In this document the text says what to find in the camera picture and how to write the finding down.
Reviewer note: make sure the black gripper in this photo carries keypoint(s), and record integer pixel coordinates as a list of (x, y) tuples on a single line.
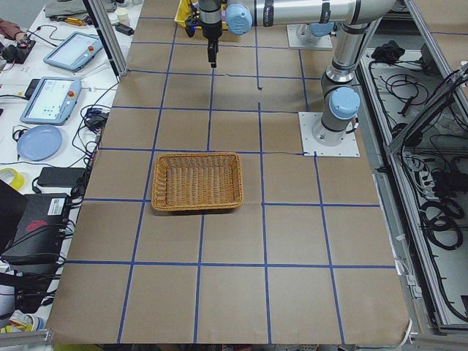
[(210, 31)]

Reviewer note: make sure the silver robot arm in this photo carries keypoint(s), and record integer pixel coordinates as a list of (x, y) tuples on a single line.
[(350, 17)]

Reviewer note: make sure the yellow tape roll on desk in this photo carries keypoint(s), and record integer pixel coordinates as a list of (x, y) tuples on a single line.
[(12, 177)]

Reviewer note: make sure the yellow plastic basket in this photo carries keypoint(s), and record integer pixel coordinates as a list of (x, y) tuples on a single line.
[(189, 8)]

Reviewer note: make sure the upper blue teach pendant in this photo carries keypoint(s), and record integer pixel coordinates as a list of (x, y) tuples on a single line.
[(75, 52)]

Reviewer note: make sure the blue teach pendant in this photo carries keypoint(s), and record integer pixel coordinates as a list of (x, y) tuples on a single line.
[(75, 52), (52, 101)]

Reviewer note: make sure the brown wicker basket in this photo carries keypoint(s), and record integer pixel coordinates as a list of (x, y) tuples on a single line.
[(197, 181)]

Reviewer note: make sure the lower blue teach pendant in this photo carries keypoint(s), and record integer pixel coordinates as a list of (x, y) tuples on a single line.
[(52, 101)]

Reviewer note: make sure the blue plate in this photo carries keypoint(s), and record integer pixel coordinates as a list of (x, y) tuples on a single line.
[(39, 143)]

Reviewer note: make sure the black power adapter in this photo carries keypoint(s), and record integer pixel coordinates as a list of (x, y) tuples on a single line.
[(60, 177)]

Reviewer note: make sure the black mini computer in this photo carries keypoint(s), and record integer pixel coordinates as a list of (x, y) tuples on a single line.
[(38, 237)]

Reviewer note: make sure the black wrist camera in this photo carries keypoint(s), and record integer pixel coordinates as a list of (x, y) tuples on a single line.
[(191, 25)]

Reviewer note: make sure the aluminium frame post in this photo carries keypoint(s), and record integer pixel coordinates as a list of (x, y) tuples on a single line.
[(102, 24)]

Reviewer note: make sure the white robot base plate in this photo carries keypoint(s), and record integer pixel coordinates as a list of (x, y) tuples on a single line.
[(318, 141)]

